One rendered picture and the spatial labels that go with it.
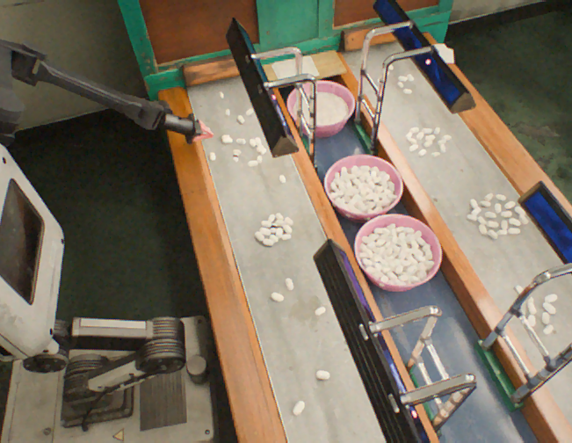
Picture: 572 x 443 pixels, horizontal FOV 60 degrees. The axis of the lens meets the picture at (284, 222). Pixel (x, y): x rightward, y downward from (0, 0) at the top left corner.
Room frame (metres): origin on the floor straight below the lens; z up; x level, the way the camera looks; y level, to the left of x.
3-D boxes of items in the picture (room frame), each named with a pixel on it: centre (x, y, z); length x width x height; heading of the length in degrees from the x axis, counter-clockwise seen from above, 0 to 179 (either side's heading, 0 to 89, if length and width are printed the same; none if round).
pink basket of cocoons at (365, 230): (0.82, -0.35, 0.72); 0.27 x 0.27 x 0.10
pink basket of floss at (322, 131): (1.52, -0.17, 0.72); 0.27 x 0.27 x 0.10
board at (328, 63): (1.73, -0.12, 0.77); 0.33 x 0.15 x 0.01; 104
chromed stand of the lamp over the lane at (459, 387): (0.36, -0.25, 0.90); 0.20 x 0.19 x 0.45; 14
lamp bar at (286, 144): (1.28, 0.06, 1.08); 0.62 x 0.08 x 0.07; 14
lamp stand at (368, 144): (1.39, -0.41, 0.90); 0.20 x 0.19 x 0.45; 14
